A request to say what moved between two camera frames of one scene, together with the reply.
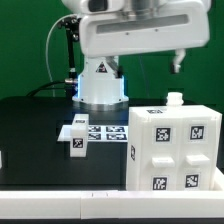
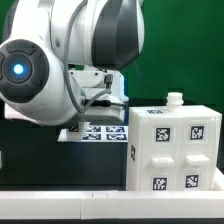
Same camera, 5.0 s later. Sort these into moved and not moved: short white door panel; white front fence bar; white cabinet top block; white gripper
Moved: white cabinet top block; white gripper
Not moved: white front fence bar; short white door panel
